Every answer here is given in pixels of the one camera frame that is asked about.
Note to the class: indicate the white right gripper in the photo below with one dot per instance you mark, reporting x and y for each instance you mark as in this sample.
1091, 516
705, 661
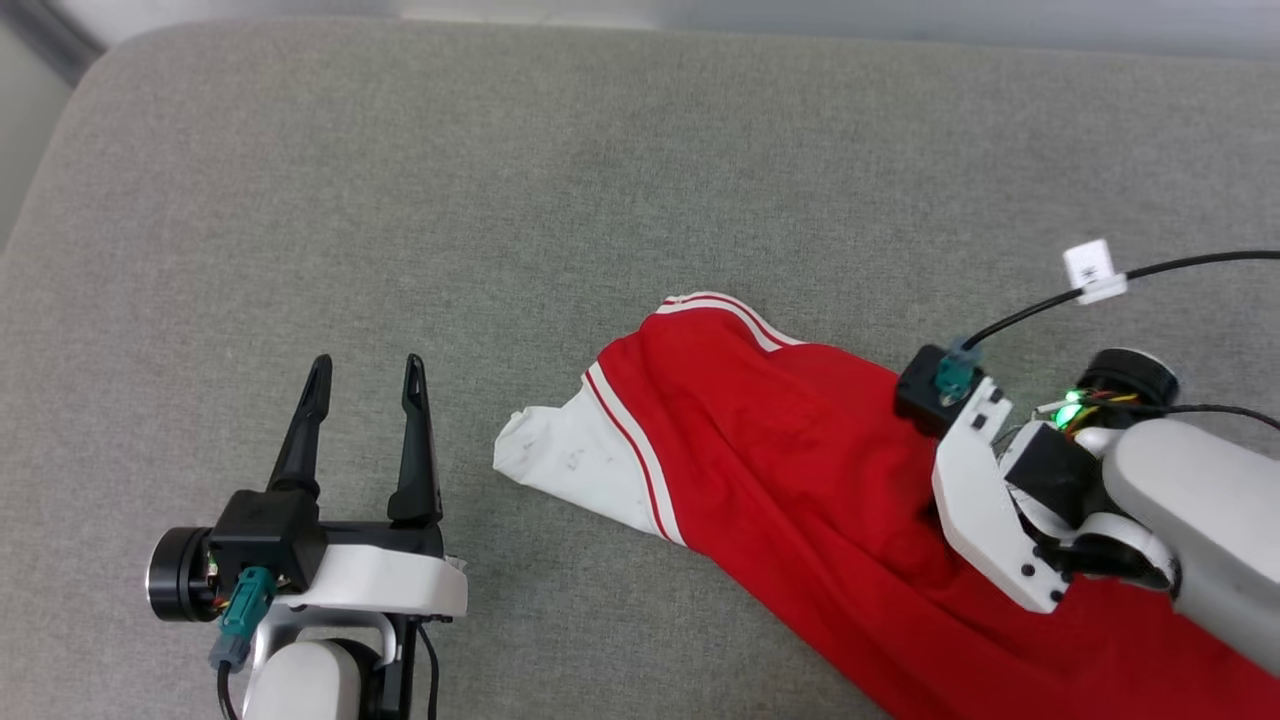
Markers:
980, 510

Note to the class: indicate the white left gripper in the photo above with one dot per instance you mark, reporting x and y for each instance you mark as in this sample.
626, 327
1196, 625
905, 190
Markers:
390, 585

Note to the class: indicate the red white-sleeved shirt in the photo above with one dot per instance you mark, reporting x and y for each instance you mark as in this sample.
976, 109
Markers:
800, 460

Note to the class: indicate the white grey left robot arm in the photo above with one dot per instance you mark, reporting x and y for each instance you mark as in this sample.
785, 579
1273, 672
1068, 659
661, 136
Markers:
300, 690

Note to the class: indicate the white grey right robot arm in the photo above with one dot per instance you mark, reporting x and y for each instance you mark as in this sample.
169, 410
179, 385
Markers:
1200, 500

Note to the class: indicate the grey fabric sofa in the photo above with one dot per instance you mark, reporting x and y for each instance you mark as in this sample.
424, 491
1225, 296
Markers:
500, 200

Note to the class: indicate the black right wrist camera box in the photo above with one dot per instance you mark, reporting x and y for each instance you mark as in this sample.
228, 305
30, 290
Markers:
918, 395

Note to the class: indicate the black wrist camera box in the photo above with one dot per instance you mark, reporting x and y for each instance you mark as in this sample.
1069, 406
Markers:
262, 530
918, 395

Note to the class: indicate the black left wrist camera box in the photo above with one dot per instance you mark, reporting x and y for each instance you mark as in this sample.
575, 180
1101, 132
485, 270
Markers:
262, 530

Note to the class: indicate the dark grey frame strip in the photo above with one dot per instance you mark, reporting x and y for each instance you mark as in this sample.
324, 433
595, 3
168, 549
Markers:
45, 35

